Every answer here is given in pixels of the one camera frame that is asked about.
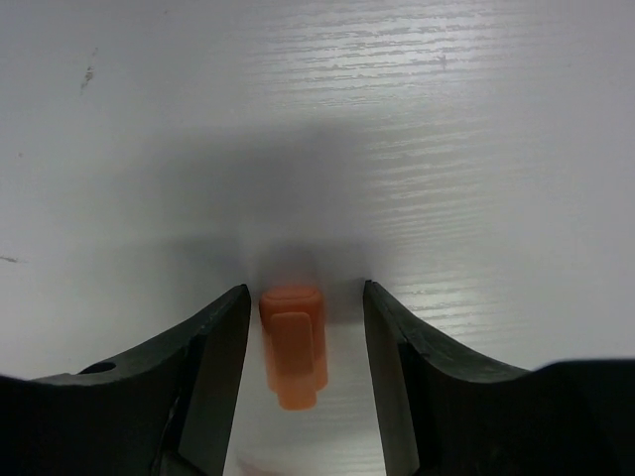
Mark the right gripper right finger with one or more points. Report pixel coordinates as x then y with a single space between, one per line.
445 409

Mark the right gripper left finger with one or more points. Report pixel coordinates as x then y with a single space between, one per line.
163 407

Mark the orange highlighter cap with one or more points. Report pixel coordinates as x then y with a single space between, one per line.
293 331

